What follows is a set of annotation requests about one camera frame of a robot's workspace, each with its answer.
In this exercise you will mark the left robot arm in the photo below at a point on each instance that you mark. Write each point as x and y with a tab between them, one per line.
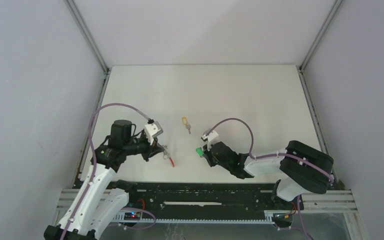
87	217

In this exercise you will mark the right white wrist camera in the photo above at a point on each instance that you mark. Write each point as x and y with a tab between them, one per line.
210	137

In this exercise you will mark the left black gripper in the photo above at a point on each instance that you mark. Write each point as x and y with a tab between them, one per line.
154	149

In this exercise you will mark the green tag key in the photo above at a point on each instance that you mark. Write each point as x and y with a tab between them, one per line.
200	152

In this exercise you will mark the electronics board with leds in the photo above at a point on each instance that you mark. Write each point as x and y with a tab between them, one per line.
132	216

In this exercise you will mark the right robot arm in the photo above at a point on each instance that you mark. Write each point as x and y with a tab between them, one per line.
307	169

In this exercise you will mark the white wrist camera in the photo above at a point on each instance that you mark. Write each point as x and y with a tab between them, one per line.
210	137
152	131

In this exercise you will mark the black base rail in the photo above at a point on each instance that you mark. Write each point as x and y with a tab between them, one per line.
209	202

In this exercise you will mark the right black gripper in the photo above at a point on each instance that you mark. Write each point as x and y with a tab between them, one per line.
210	156

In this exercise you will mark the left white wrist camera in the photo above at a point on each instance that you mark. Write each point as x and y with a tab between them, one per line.
152	131

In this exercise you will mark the metal keyring holder red handle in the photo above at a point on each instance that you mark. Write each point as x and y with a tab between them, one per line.
167	156

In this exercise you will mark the yellow tag key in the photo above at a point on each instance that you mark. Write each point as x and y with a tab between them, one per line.
187	125

